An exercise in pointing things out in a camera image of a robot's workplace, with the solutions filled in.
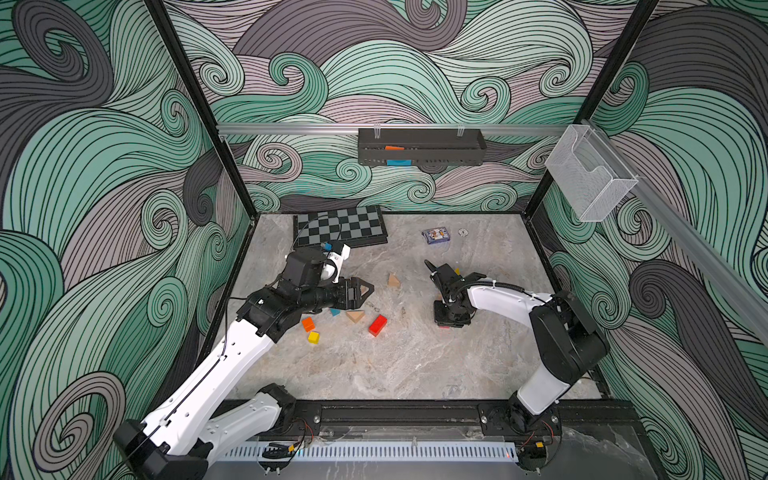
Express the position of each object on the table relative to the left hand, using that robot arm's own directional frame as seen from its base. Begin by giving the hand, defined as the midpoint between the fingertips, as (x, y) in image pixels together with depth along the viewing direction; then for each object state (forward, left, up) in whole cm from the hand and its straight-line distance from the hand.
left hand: (364, 285), depth 68 cm
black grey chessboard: (+40, +5, -23) cm, 46 cm away
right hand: (+3, -25, -27) cm, 36 cm away
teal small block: (+6, +11, -26) cm, 29 cm away
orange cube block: (+1, +18, -25) cm, 30 cm away
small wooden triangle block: (+16, -8, -25) cm, 31 cm away
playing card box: (+37, -26, -25) cm, 51 cm away
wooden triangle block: (+4, +4, -25) cm, 25 cm away
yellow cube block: (-3, +15, -25) cm, 30 cm away
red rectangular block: (+1, -3, -26) cm, 26 cm away
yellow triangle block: (+21, -31, -26) cm, 46 cm away
